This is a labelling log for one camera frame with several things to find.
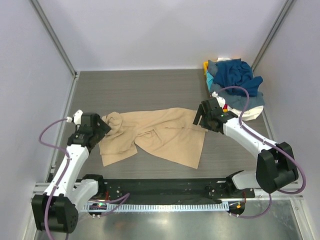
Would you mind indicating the pink red t-shirt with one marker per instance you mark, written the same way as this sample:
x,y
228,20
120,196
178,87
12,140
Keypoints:
x,y
225,108

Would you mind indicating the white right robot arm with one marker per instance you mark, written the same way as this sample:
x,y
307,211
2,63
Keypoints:
x,y
275,167

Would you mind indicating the yellow plastic bin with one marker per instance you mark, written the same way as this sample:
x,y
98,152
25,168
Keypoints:
x,y
221,100

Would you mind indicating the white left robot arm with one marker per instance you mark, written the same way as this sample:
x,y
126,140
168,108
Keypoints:
x,y
58,208

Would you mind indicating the beige t-shirt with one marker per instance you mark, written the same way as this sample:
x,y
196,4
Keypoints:
x,y
167,133

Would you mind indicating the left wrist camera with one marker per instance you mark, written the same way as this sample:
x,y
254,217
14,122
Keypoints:
x,y
84,119

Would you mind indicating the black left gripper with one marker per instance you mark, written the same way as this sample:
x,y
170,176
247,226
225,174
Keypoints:
x,y
99,124

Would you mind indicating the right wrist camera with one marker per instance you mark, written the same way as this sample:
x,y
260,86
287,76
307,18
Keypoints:
x,y
215,102

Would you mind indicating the grey-blue t-shirt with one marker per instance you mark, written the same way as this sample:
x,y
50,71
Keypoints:
x,y
239,101

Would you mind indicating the aluminium frame rail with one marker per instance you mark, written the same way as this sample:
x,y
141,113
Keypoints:
x,y
259,193

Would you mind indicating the cyan t-shirt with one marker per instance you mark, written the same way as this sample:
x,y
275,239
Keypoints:
x,y
209,80

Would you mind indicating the dark blue t-shirt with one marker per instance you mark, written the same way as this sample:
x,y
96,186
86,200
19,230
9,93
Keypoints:
x,y
237,73

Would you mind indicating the slotted cable duct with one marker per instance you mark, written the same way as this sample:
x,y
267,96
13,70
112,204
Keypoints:
x,y
143,208

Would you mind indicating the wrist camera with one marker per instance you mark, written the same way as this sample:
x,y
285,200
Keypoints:
x,y
84,119
215,102

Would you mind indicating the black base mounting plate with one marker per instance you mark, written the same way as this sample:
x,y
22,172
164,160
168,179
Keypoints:
x,y
171,191

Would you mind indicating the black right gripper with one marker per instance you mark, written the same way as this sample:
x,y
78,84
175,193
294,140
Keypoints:
x,y
204,113

